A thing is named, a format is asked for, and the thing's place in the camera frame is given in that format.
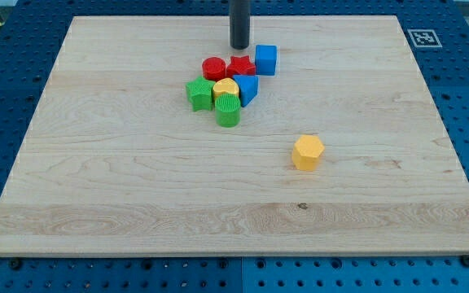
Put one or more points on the yellow hexagon block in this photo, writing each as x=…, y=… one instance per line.
x=306, y=152

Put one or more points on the light wooden board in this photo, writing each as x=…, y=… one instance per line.
x=116, y=164

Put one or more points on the green star block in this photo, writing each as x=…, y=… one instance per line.
x=199, y=94

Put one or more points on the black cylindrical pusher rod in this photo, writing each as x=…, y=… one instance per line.
x=239, y=13

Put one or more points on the red cylinder block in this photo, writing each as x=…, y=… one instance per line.
x=214, y=69

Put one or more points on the yellow heart block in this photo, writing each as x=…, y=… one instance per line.
x=225, y=86

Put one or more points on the white fiducial marker tag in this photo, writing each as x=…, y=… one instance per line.
x=424, y=38

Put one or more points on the green cylinder block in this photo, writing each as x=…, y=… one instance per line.
x=227, y=110

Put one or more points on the blue cube block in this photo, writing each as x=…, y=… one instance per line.
x=266, y=59

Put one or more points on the blue triangular prism block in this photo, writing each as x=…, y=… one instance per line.
x=248, y=88

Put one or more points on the red star block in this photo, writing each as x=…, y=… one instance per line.
x=240, y=65

